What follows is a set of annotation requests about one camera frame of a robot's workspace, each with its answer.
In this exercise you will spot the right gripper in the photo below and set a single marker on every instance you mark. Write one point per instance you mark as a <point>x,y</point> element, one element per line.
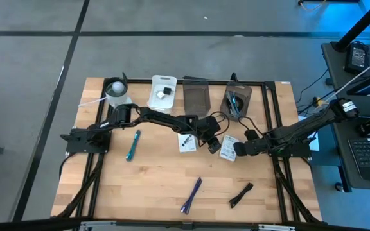
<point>252,147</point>

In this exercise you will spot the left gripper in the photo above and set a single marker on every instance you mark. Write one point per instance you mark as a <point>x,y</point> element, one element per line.
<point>209,126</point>

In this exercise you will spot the white box with label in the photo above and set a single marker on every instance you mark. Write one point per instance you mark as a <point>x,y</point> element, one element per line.
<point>227,149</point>

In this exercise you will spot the white box with black print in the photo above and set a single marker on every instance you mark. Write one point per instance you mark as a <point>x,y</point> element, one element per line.
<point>188,148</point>

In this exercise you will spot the green pen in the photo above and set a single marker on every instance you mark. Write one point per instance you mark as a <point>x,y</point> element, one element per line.
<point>233,102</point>

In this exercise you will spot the black charger cube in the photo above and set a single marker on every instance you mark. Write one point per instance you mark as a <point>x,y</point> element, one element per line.
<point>167,90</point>

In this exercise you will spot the white charger cube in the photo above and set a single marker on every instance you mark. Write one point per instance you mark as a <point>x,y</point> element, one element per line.
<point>160,95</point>

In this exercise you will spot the teal pen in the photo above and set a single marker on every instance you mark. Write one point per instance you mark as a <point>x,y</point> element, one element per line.
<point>133,145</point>

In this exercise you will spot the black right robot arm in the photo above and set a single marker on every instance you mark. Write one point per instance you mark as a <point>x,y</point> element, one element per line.
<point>300,128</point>

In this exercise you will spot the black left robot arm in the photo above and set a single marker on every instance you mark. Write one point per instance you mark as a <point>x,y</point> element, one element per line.
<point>165,120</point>

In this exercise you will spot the grey translucent bin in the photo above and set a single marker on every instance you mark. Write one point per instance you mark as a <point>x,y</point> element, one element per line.
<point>197,96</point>
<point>247,93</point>

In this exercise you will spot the white plastic bin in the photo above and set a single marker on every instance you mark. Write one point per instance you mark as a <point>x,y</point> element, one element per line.
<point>169,103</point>

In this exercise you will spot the white paper sheet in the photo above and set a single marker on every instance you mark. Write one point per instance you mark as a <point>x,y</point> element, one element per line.
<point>313,146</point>

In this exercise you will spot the yellow plug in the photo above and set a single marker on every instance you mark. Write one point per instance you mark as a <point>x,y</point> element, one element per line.
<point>317,102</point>

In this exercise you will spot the white cup with ball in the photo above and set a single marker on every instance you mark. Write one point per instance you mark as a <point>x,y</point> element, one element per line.
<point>117,91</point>

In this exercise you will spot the black desk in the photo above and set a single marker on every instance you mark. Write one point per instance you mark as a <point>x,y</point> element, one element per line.
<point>336,80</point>

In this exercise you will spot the white rod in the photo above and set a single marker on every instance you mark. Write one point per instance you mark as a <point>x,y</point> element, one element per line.
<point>358,76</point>

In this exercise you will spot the black power adapter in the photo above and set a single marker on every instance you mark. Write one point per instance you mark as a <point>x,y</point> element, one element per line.
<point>357,57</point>

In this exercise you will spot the black pole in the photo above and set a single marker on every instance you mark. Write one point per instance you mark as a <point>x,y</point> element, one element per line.
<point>360,25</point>

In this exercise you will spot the black rig crossbar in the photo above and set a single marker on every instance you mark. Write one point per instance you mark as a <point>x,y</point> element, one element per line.
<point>27,224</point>

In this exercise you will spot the black aluminium table frame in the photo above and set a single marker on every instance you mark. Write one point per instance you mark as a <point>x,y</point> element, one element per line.
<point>268,106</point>

